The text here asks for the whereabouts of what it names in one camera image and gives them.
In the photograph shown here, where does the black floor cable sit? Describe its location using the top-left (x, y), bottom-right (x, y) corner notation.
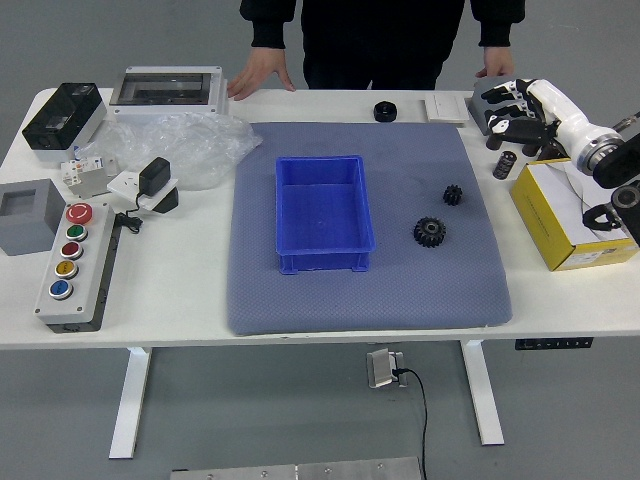
top-left (392, 367), bottom-right (430, 480)

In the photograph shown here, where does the black round nut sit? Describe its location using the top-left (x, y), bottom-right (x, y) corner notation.
top-left (373, 100), bottom-right (399, 124)

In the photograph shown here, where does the grey block with round hole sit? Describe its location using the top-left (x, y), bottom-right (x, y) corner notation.
top-left (467, 76), bottom-right (526, 135)

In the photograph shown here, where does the white wall switch plate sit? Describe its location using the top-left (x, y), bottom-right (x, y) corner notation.
top-left (423, 94), bottom-right (471, 125)

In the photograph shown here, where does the yellow white cardboard box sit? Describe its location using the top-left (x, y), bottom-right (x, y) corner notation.
top-left (509, 158), bottom-right (639, 273)

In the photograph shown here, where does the five-button control station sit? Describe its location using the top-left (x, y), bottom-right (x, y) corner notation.
top-left (33, 201), bottom-right (120, 334)

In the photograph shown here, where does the clear plastic bag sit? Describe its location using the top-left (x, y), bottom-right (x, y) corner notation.
top-left (74, 110), bottom-right (265, 192)

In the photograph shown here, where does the silver floor socket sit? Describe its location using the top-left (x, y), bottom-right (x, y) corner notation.
top-left (366, 348), bottom-right (410, 390)

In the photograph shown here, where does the person's torso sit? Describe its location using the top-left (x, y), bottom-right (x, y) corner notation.
top-left (299, 0), bottom-right (467, 92)

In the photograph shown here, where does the silver metal plate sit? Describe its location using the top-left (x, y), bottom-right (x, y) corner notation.
top-left (169, 455), bottom-right (424, 480)

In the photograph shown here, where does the white table leg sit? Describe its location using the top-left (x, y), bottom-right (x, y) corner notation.
top-left (108, 347), bottom-right (153, 460)
top-left (459, 339), bottom-right (505, 447)

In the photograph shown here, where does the big black gear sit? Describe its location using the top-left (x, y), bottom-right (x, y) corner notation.
top-left (413, 215), bottom-right (448, 251)

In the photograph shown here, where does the blue plastic box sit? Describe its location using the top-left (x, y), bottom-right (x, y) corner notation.
top-left (274, 154), bottom-right (377, 276)

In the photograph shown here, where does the person's right hand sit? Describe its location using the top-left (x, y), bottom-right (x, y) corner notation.
top-left (227, 47), bottom-right (296, 101)

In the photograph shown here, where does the white circuit breaker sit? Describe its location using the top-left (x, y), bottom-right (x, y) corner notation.
top-left (59, 153), bottom-right (121, 197)

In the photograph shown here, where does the black table control panel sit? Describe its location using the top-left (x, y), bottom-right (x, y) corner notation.
top-left (514, 338), bottom-right (595, 351)

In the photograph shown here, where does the grey clear-lid distribution box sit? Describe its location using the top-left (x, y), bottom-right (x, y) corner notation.
top-left (108, 64), bottom-right (230, 124)

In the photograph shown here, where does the black socket base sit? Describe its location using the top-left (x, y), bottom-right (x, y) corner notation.
top-left (147, 187), bottom-right (181, 217)

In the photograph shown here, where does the black adapter cord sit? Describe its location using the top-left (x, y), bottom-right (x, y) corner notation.
top-left (113, 192), bottom-right (145, 234)

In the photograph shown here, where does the white socket plate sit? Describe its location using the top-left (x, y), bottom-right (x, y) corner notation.
top-left (106, 169), bottom-right (180, 211)

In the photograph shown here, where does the black power adapter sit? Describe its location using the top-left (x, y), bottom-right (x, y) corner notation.
top-left (137, 156), bottom-right (172, 197)

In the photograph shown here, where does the black-lid enclosure box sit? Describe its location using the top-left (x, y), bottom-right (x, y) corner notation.
top-left (21, 81), bottom-right (108, 164)

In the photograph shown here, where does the person's left hand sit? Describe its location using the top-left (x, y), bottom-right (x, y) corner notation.
top-left (475, 45), bottom-right (516, 79)

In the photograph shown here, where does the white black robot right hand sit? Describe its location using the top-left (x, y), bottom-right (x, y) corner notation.
top-left (480, 77), bottom-right (609, 161)

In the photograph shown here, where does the black ribbed capacitor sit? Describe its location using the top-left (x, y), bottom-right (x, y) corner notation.
top-left (492, 148), bottom-right (518, 180)

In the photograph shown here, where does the blue-grey mat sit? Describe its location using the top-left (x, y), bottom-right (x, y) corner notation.
top-left (225, 121), bottom-right (514, 337)

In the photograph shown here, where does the grey block with square hole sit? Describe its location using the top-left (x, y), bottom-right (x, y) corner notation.
top-left (0, 178), bottom-right (69, 257)

